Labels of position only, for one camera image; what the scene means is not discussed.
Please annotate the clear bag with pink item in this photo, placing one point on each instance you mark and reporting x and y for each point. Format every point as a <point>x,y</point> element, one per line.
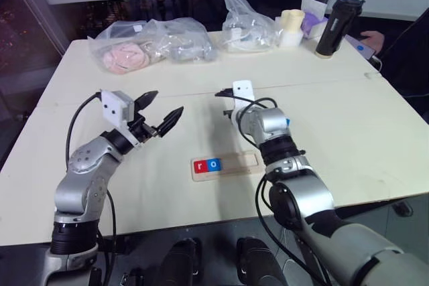
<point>151,45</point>

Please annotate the red letter r block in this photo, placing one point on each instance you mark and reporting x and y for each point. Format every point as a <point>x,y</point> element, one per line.
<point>200,166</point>

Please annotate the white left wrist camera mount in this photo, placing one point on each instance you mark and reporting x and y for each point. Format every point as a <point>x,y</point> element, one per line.
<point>115,106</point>

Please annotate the smartphone with blue sticker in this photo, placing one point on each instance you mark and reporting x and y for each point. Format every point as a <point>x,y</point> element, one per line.
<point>362,46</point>

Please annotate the bystander dark sleeve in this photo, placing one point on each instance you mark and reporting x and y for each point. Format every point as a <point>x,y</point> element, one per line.
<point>409,55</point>

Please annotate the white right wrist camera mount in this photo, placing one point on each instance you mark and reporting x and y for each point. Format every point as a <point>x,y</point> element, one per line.
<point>244,93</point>

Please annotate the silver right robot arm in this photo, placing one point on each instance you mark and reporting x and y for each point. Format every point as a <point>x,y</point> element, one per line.
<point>301,192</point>

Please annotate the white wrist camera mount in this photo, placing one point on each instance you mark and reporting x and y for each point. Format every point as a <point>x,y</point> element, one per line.
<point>115,106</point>
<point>244,93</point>

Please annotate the bystander hand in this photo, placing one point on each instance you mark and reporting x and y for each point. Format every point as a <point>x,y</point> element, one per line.
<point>373,39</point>

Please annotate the blue letter o block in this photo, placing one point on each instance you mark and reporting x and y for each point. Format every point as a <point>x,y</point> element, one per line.
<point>214,165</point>

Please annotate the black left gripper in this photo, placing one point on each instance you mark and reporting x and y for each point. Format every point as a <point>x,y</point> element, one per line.
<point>142,128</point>

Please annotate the dark rounded shape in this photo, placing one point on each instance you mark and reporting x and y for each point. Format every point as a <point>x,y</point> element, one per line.
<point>259,262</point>
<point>182,262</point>

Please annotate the cream cup stack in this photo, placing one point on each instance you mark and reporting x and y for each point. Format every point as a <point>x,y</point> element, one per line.
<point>291,28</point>

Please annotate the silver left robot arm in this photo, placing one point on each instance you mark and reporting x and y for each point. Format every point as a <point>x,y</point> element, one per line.
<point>83,179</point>

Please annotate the black drinking bottle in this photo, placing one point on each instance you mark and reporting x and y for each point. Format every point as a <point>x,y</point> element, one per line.
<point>333,28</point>

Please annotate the white and purple box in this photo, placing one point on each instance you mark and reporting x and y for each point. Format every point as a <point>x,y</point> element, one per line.
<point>315,21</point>

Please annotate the wooden letter tray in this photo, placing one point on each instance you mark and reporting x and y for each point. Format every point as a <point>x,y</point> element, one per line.
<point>234,165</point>

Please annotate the clear bag with white parts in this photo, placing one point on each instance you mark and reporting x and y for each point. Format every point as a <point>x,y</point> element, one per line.
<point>249,31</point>

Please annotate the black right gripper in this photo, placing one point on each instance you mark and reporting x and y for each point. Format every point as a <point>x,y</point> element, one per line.
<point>234,108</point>

